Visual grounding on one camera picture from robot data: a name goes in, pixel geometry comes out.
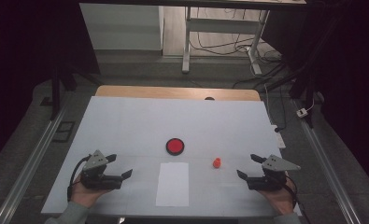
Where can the white desk frame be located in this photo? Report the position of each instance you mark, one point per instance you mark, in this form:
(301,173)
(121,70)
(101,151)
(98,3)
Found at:
(222,25)

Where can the white paper sheet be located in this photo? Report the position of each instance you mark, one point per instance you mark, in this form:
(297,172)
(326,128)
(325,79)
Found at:
(173,186)

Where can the orange stamp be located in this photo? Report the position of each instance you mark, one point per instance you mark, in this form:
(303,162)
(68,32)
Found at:
(216,163)

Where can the white table cover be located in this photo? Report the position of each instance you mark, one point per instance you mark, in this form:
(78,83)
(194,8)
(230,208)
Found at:
(141,124)

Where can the person's right hand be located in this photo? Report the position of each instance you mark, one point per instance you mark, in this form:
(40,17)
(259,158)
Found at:
(281,200)

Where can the person's left hand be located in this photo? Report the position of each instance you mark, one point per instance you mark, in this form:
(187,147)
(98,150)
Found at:
(82,194)

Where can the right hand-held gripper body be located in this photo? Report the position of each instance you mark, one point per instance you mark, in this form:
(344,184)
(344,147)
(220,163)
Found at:
(272,180)

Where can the red ink pad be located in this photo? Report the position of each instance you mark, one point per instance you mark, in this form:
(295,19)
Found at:
(175,146)

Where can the black table grommet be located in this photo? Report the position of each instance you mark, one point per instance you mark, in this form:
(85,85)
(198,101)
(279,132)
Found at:
(209,98)

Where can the black floor frame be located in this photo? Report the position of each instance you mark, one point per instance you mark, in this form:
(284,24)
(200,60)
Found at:
(63,131)

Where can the black stand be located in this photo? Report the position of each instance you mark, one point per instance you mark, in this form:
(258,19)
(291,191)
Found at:
(56,93)
(303,84)

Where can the white plug adapter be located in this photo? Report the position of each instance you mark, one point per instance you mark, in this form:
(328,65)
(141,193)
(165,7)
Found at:
(302,112)

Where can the metal floor rail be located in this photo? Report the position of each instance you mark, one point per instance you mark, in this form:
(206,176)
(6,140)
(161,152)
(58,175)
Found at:
(29,168)
(325,168)

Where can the white cabinet panel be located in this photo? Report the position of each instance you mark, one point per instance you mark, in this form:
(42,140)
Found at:
(123,26)

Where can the white power strip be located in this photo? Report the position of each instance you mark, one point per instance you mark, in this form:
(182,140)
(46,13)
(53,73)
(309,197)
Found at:
(278,137)

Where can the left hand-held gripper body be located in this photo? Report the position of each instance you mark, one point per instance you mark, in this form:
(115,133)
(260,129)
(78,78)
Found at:
(95,179)

